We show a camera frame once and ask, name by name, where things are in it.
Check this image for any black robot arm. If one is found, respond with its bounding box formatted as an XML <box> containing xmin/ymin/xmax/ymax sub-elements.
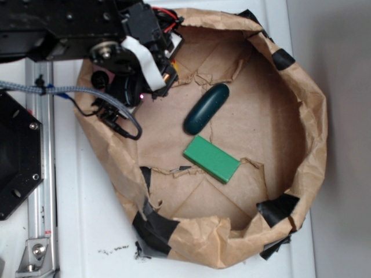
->
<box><xmin>1</xmin><ymin>1</ymin><xmax>183</xmax><ymax>108</ymax></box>

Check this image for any grey braided cable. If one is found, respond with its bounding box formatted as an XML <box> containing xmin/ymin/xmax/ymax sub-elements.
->
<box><xmin>0</xmin><ymin>79</ymin><xmax>143</xmax><ymax>141</ymax></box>

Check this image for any aluminium extrusion rail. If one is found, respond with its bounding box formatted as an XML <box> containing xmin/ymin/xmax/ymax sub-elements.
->
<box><xmin>14</xmin><ymin>59</ymin><xmax>60</xmax><ymax>278</ymax></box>

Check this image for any green rectangular block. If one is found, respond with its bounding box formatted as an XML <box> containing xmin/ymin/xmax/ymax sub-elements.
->
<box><xmin>183</xmin><ymin>135</ymin><xmax>240</xmax><ymax>184</ymax></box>

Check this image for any aluminium corner bracket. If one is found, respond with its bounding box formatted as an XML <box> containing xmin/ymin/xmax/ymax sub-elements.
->
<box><xmin>15</xmin><ymin>238</ymin><xmax>53</xmax><ymax>277</ymax></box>

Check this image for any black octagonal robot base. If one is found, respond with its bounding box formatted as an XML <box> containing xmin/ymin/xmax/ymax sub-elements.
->
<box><xmin>1</xmin><ymin>89</ymin><xmax>43</xmax><ymax>221</ymax></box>

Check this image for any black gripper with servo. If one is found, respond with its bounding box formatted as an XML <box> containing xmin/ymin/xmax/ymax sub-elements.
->
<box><xmin>90</xmin><ymin>1</ymin><xmax>184</xmax><ymax>111</ymax></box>

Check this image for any crumpled brown paper bag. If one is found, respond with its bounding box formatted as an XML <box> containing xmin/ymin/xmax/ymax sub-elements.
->
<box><xmin>78</xmin><ymin>8</ymin><xmax>328</xmax><ymax>269</ymax></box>

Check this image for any dark green oval case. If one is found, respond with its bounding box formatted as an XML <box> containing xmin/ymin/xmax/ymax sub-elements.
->
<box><xmin>183</xmin><ymin>83</ymin><xmax>230</xmax><ymax>135</ymax></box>

